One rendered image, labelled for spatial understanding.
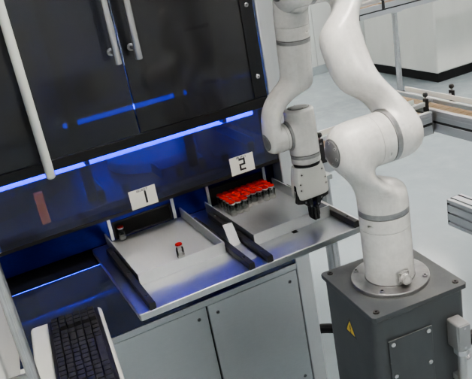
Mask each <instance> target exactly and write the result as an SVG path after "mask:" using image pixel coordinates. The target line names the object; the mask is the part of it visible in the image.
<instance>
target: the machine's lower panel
mask: <svg viewBox="0 0 472 379"><path fill-rule="evenodd" d="M206 306H207V311H206ZM207 312H208V315H209V319H210V324H209V320H208V317H207ZM210 325H211V329H212V333H213V338H212V334H211V330H210ZM111 339H112V342H113V345H114V348H115V351H116V355H117V358H118V360H119V363H120V367H121V369H122V372H123V376H124V378H125V379H313V374H312V368H311V364H310V354H309V350H308V345H307V336H306V331H305V326H304V317H303V312H302V307H301V298H300V293H299V288H298V279H297V274H296V264H295V263H292V264H291V265H288V266H285V267H283V268H280V269H278V270H276V271H273V272H271V273H269V274H266V275H263V276H261V277H258V278H256V279H254V280H251V281H249V282H246V283H243V284H241V285H240V286H237V287H234V288H232V289H230V290H226V291H225V292H223V293H220V294H217V295H215V296H212V297H210V298H208V299H205V300H203V301H200V302H197V303H195V304H194V305H190V306H188V307H186V308H183V309H181V310H179V311H175V312H174V313H171V314H169V315H166V316H164V317H161V318H159V319H157V320H154V321H152V322H149V323H146V324H144V325H142V326H139V327H137V328H135V329H132V330H129V331H127V332H124V333H123V334H120V335H117V336H115V337H112V338H111ZM213 339H214V342H215V346H216V351H215V347H214V344H213ZM216 352H217V356H218V360H219V365H218V361H217V358H216ZM219 366H220V369H221V373H222V378H221V374H220V371H219Z"/></svg>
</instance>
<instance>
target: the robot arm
mask: <svg viewBox="0 0 472 379"><path fill-rule="evenodd" d="M320 2H328V3H329V4H330V7H331V14H330V16H329V18H328V20H327V21H326V23H325V25H324V26H323V28H322V31H321V33H320V36H319V46H320V50H321V53H322V56H323V59H324V61H325V64H326V67H327V69H328V72H329V74H330V75H331V78H332V80H333V81H334V82H335V84H336V85H337V86H338V87H339V88H340V89H341V90H342V91H343V92H344V93H346V94H347V95H349V96H352V97H354V98H356V99H358V100H360V101H361V102H363V103H364V104H365V105H366V106H367V107H368V108H369V109H370V111H371V113H370V114H366V115H364V116H360V117H356V118H354V119H351V120H347V121H345V122H343V123H340V124H338V125H336V126H335V127H334V128H333V129H331V131H330V132H329V133H328V134H327V137H326V139H325V158H326V159H327V161H328V164H329V165H330V166H331V167H332V168H333V169H334V170H335V171H336V172H337V173H338V174H339V175H341V176H342V177H343V178H344V179H345V180H346V181H347V182H348V183H349V184H350V185H351V187H352V188H353V190H354V193H355V195H356V202H357V208H358V216H359V227H360V234H361V241H362V254H363V260H364V262H363V263H361V264H360V265H358V266H357V267H356V268H355V269H354V270H353V272H352V274H351V281H352V285H353V286H354V288H355V289H356V290H358V291H359V292H360V293H362V294H365V295H366V296H370V297H374V298H378V299H396V298H402V297H405V296H410V295H412V294H414V293H417V292H419V291H420V290H422V289H424V288H425V287H426V286H427V284H428V282H429V281H430V271H429V269H428V267H427V266H426V265H425V264H424V263H422V262H420V261H419V260H417V259H414V258H413V241H412V232H411V222H410V204H409V196H408V192H407V188H406V186H405V184H404V183H403V182H402V181H401V180H399V179H397V178H395V177H387V176H379V175H376V172H375V171H376V168H377V167H378V166H381V165H385V164H387V163H389V162H393V161H395V160H398V159H402V158H404V157H407V156H409V155H411V154H412V153H414V152H415V151H417V150H418V148H419V147H420V145H421V144H422V141H423V138H424V129H423V125H422V121H421V120H420V118H419V115H418V114H417V113H416V111H415V110H414V109H413V107H412V106H411V105H410V104H409V103H408V102H407V100H405V99H404V98H403V97H402V96H401V95H400V94H399V93H398V92H397V91H396V90H395V89H394V88H393V87H392V86H390V85H389V84H388V83H387V81H386V80H385V79H384V78H383V77H382V76H381V74H380V73H379V72H378V70H377V69H376V67H375V65H374V63H373V61H372V59H371V56H370V54H369V51H368V48H367V45H366V43H365V40H364V37H363V34H362V31H361V28H360V24H359V11H360V7H361V4H362V0H273V1H272V5H273V15H274V29H275V36H276V44H277V56H278V62H279V70H280V79H279V81H278V83H277V85H276V86H275V87H274V88H273V89H272V90H271V92H270V93H269V95H268V97H267V98H266V100H265V103H264V105H263V108H262V115H261V124H262V139H263V143H264V146H265V149H266V150H267V151H268V152H269V153H272V154H278V153H282V152H285V151H288V150H289V152H290V156H291V161H292V164H293V166H291V187H292V195H293V197H295V203H296V204H297V205H306V206H308V212H309V216H310V217H311V218H313V219H314V220H317V219H319V218H320V209H319V206H320V204H321V201H322V198H323V197H324V196H326V195H328V180H327V176H326V173H325V168H324V165H323V164H322V160H321V155H320V149H319V140H318V135H317V129H316V120H315V114H314V109H313V106H312V105H308V104H301V105H293V106H291V107H288V108H286V107H287V105H288V104H289V103H290V102H291V100H293V99H294V98H295V97H296V96H298V95H299V94H301V93H302V92H304V91H305V90H307V89H308V88H309V87H310V86H311V85H312V82H313V64H312V53H311V41H310V23H309V12H308V8H309V5H313V4H316V3H320ZM282 115H283V116H284V122H283V123H282V124H281V118H282Z"/></svg>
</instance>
